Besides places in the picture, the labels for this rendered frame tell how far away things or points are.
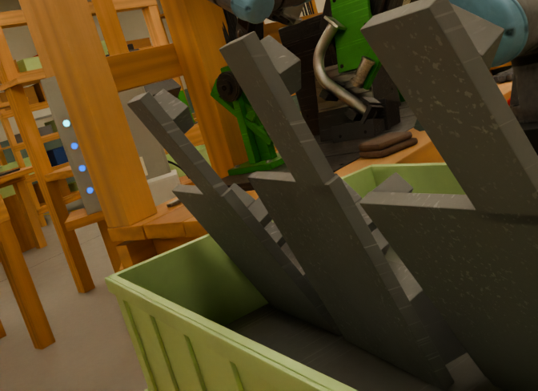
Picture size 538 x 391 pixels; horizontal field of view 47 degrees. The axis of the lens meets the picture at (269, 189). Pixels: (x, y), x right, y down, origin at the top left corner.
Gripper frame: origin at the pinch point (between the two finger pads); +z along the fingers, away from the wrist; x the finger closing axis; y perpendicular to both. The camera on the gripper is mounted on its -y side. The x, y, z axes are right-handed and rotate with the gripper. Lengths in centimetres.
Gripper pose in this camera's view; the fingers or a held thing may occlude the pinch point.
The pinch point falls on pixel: (294, 19)
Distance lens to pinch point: 158.5
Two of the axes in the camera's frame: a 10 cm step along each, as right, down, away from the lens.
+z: 6.4, -0.1, 7.7
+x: -5.9, -6.4, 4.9
